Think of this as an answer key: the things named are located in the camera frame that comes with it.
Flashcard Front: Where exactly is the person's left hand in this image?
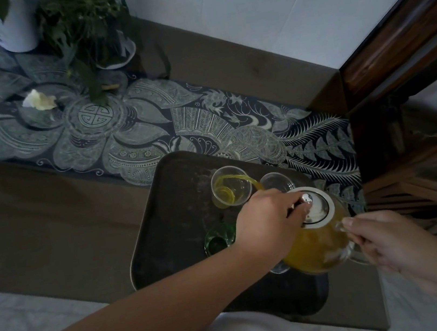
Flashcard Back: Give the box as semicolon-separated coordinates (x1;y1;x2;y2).
228;183;322;278

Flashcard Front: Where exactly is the person's right hand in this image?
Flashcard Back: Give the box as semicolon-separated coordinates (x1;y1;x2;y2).
340;202;437;289

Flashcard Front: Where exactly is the metal teapot lid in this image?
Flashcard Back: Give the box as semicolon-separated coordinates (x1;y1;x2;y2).
286;182;338;229

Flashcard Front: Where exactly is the glass teapot with yellow tea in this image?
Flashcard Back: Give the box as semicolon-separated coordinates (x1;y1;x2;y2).
259;177;371;283

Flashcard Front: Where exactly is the person's left forearm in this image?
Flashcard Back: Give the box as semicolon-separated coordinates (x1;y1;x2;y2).
0;244;270;331

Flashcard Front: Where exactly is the empty clear glass cup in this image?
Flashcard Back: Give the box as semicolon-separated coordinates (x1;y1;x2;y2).
259;169;297;197
268;258;293;277

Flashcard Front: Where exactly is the clear glass cup with tea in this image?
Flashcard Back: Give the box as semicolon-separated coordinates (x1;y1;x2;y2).
208;163;256;210

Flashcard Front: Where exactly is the green glass cup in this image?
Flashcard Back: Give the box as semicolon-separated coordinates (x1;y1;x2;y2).
202;221;241;258

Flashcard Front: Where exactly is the dark wooden chair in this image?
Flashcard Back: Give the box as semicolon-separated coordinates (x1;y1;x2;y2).
292;0;437;262

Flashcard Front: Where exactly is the dark rectangular tea tray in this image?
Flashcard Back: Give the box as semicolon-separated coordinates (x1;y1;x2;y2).
113;132;334;331

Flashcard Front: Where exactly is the patterned dark table runner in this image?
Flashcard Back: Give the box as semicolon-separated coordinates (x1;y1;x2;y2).
0;0;369;271

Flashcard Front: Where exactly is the small white plant pot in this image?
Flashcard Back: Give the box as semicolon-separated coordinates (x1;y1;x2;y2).
92;32;140;72

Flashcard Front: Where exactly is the crumpled white tissue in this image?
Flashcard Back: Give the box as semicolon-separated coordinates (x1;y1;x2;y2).
20;86;59;115

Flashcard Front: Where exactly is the green leafy plant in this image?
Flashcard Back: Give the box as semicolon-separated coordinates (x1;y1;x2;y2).
31;0;153;114

